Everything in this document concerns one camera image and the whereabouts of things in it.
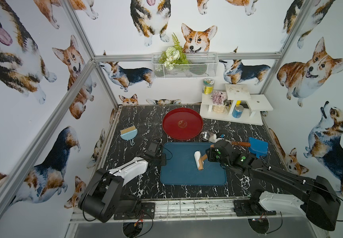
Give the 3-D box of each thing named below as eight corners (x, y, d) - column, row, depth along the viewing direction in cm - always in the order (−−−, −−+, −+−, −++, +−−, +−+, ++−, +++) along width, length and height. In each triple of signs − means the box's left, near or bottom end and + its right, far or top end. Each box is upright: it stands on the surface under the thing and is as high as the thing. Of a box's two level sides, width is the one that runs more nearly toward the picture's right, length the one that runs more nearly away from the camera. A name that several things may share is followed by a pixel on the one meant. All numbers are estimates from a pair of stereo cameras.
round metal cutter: (199, 140, 102) (200, 137, 99) (199, 135, 105) (199, 131, 102) (209, 140, 102) (210, 137, 99) (208, 135, 105) (209, 131, 102)
